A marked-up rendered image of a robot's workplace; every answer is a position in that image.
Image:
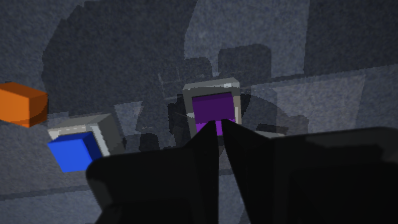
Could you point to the purple button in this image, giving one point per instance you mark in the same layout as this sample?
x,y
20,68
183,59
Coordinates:
x,y
212,100

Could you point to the blue button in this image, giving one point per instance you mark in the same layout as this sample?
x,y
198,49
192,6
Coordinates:
x,y
78,141

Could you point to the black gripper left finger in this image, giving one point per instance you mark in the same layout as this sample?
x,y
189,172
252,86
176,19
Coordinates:
x,y
191,171

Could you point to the orange block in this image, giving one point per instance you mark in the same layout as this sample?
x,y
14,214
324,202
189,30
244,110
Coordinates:
x,y
22,105

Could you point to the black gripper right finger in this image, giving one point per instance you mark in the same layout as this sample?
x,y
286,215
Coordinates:
x,y
262,165

